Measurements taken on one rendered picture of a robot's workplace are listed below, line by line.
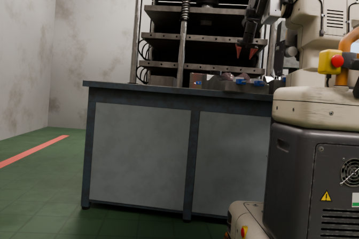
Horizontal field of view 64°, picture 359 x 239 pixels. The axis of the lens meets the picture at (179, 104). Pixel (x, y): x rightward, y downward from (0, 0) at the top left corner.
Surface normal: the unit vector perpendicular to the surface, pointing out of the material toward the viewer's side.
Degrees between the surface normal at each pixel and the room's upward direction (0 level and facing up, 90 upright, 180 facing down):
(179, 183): 90
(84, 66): 90
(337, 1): 82
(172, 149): 90
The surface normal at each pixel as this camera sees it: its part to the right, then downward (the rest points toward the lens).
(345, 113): 0.07, 0.04
